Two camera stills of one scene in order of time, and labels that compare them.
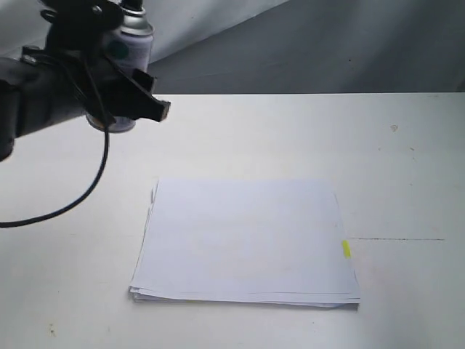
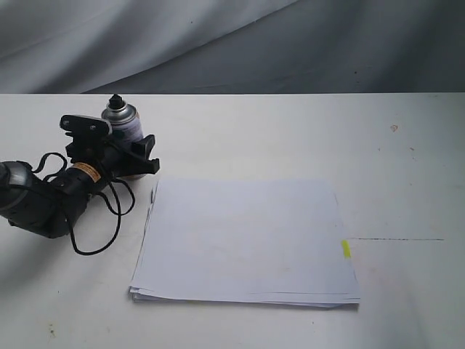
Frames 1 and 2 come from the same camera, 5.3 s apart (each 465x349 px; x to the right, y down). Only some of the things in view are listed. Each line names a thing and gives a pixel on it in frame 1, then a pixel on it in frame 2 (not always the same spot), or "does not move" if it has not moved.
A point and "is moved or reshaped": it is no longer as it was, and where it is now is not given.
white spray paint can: (129, 41) is moved or reshaped
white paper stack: (274, 242) does not move
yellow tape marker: (347, 248) does not move
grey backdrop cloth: (229, 47) does not move
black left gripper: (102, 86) to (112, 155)
